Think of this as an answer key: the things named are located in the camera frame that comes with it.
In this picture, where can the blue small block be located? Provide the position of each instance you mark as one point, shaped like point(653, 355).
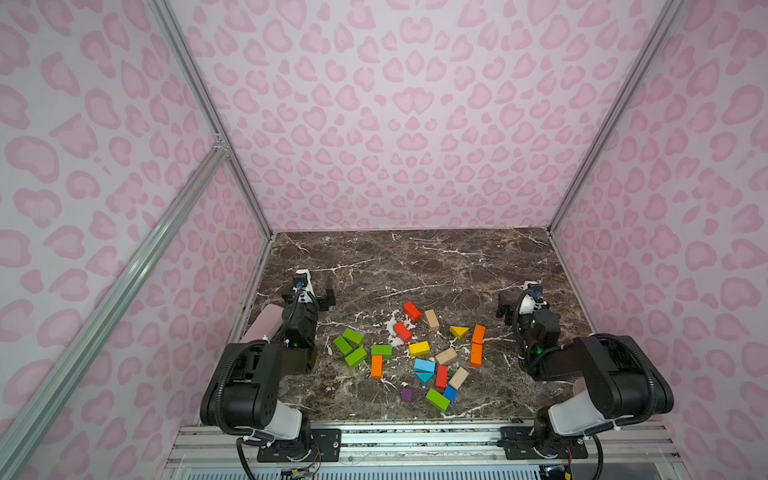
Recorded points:
point(450, 394)

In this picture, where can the corner frame post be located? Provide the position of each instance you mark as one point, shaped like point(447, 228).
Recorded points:
point(167, 22)
point(662, 28)

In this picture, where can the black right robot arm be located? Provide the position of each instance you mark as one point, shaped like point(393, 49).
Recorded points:
point(622, 385)

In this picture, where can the right corner frame post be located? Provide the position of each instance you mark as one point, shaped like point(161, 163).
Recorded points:
point(662, 28)

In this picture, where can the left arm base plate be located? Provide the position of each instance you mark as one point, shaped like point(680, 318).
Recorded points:
point(324, 443)

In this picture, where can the green block centre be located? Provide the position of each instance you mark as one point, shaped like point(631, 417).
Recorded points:
point(385, 351)

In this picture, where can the green block far left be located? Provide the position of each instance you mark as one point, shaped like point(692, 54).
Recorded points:
point(343, 346)

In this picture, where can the green block bottom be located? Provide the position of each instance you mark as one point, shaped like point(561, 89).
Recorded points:
point(437, 400)

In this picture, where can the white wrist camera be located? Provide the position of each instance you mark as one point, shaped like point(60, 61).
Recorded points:
point(532, 299)
point(302, 286)

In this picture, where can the green block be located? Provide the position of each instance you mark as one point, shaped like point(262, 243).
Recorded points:
point(385, 351)
point(353, 338)
point(437, 400)
point(357, 356)
point(343, 346)

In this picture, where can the yellow triangle block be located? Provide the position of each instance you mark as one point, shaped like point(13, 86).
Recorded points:
point(459, 332)

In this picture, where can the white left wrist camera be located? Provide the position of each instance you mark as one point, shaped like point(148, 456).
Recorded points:
point(302, 286)

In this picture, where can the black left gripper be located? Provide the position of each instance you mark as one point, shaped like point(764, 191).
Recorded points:
point(322, 299)

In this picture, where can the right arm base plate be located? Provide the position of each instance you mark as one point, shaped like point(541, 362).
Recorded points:
point(521, 442)

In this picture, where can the light blue block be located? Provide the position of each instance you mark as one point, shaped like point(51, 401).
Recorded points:
point(424, 366)

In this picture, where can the yellow rectangular block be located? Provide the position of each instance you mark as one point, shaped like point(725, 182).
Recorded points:
point(419, 349)

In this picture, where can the green block lower left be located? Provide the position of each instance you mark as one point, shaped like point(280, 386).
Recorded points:
point(357, 356)

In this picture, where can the red block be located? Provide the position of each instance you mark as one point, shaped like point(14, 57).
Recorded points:
point(441, 378)
point(412, 312)
point(402, 332)

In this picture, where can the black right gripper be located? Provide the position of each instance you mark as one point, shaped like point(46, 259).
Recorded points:
point(507, 303)

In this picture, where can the teal triangle block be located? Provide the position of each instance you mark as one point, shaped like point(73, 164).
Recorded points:
point(424, 377)

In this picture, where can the aluminium diagonal frame bar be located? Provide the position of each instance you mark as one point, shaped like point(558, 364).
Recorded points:
point(38, 415)

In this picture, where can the purple small block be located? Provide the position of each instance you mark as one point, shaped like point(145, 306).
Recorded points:
point(407, 395)

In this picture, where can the tan block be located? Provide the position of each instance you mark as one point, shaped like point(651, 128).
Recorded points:
point(446, 357)
point(432, 320)
point(458, 378)

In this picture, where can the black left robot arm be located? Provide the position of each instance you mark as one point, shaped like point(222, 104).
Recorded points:
point(242, 396)

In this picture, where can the aluminium front rail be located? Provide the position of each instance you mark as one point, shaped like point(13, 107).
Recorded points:
point(438, 449)

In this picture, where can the green block upper left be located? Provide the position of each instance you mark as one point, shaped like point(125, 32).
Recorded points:
point(353, 338)

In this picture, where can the orange block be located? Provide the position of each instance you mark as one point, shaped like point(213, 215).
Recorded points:
point(476, 355)
point(478, 335)
point(376, 371)

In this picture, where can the left corner frame post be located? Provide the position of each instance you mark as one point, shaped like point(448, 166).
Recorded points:
point(167, 22)

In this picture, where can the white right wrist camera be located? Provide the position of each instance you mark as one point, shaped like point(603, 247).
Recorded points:
point(532, 299)

